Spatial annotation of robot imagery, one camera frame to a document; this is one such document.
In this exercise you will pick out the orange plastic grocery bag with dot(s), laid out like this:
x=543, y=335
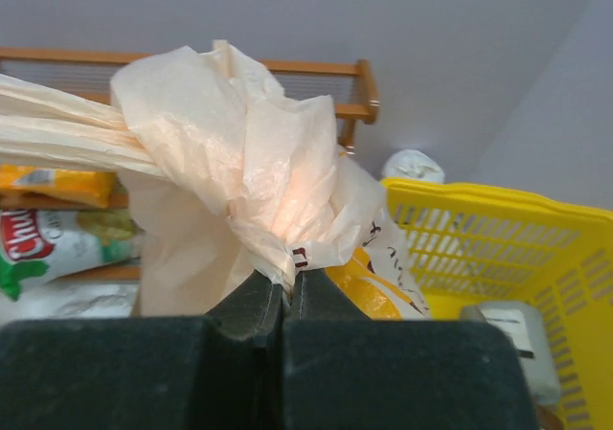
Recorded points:
x=230, y=171

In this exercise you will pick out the grey wrapped package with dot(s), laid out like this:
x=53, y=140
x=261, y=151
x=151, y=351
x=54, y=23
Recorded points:
x=524, y=326

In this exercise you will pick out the white paper roll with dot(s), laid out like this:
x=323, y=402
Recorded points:
x=413, y=164

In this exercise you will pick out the wooden shelf rack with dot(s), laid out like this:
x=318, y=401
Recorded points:
x=311, y=90

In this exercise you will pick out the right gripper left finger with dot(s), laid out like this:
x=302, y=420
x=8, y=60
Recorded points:
x=209, y=371

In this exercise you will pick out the yellow chips bag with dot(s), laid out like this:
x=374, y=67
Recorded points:
x=25, y=187

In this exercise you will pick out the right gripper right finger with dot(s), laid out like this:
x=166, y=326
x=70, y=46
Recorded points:
x=343, y=370

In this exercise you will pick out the green white Chulz chips bag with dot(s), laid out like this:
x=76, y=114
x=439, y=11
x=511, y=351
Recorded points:
x=38, y=246

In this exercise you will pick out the yellow mesh basket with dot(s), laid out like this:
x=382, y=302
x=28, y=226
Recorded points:
x=474, y=243

